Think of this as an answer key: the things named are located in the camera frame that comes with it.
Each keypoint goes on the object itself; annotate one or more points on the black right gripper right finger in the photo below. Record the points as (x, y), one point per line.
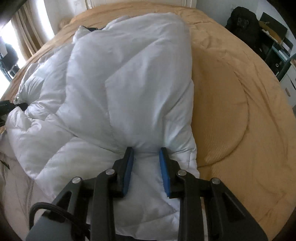
(208, 209)

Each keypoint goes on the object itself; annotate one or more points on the beige curtain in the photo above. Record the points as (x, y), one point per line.
(28, 38)

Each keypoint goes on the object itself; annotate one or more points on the black jacket on chair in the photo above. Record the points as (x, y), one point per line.
(244, 25)

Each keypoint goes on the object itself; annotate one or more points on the white storage cabinet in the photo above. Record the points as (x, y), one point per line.
(288, 84)

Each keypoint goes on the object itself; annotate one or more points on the dark green shelf unit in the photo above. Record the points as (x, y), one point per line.
(279, 47)

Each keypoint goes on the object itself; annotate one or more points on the mustard corduroy bed cover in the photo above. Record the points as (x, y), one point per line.
(242, 124)

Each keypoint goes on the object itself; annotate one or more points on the white puffer down jacket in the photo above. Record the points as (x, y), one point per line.
(127, 85)

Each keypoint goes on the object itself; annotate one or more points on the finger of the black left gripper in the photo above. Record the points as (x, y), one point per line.
(6, 107)

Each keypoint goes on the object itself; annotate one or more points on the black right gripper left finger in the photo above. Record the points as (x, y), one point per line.
(83, 210)

